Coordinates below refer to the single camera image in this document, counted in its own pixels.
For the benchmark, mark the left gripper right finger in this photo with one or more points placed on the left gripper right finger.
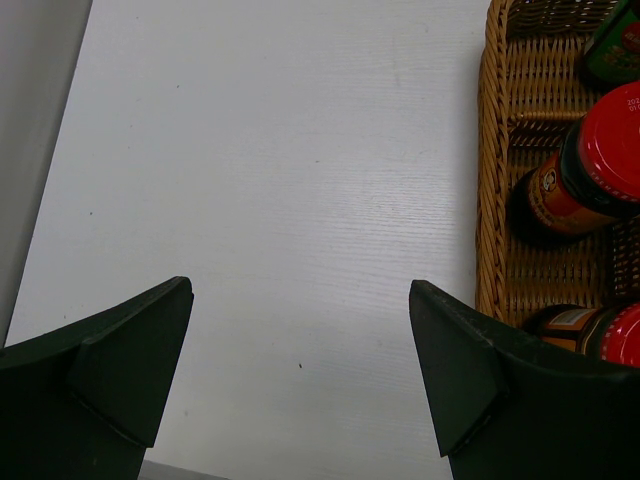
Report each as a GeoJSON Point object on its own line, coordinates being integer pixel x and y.
{"type": "Point", "coordinates": [506, 405]}

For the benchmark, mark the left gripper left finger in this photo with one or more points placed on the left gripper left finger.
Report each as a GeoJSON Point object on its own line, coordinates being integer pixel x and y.
{"type": "Point", "coordinates": [86, 401]}

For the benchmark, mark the yellow-cap sauce bottle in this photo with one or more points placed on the yellow-cap sauce bottle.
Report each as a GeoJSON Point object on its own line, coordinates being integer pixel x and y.
{"type": "Point", "coordinates": [610, 58]}

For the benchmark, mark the wicker divided basket tray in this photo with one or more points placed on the wicker divided basket tray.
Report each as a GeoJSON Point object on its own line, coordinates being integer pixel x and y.
{"type": "Point", "coordinates": [529, 96]}

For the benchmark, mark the red-lid chili jar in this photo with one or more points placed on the red-lid chili jar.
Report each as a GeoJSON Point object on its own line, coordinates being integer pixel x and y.
{"type": "Point", "coordinates": [608, 334]}
{"type": "Point", "coordinates": [590, 182]}

